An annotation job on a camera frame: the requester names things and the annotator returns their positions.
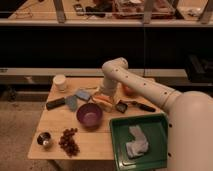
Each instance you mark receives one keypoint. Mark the green plastic tray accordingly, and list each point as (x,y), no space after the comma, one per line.
(155,129)

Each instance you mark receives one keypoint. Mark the red apple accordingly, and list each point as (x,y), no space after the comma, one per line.
(127,91)

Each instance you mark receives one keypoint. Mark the wooden table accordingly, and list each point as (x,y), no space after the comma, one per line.
(94,145)

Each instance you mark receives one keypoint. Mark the orange carrot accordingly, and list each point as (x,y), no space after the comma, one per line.
(102,98)

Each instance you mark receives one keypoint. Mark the small black square dish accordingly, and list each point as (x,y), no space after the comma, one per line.
(121,107)

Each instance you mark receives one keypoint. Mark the white paper cup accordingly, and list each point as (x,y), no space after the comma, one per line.
(60,82)

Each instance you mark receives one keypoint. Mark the white crumpled cloth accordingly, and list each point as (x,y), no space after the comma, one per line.
(140,145)

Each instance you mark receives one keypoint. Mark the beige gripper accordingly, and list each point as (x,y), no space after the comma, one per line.
(114,103)

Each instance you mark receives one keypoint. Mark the bunch of dark grapes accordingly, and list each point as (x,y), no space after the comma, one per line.
(67,142)

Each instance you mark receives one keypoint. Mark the small metal cup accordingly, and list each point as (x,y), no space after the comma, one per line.
(44,139)

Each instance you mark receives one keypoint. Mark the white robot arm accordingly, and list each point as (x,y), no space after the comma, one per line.
(190,116)

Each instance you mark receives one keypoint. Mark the yellow banana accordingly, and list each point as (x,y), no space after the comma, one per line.
(106,106)

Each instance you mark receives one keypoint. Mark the purple bowl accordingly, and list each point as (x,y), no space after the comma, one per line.
(89,115)

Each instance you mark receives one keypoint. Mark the black handled knife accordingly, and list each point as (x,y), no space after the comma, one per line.
(142,106)

